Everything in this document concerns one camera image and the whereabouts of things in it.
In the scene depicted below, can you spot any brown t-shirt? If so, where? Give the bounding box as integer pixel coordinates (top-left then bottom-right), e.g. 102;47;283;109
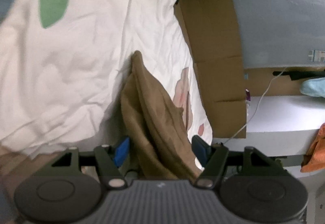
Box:
121;51;200;182

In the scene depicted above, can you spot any orange cloth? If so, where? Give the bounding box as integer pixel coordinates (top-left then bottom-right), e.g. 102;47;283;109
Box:
300;123;325;173

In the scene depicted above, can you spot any light blue cloth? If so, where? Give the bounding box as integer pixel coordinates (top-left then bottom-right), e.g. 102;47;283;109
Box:
300;78;325;98

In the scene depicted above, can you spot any white bear print duvet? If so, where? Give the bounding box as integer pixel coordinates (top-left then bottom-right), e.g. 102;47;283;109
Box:
0;0;214;224

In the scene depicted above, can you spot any brown cardboard sheet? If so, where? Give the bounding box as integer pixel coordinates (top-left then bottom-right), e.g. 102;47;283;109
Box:
179;0;324;138

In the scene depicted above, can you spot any white cable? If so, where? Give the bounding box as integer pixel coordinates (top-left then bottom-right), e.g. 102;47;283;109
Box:
224;66;289;144

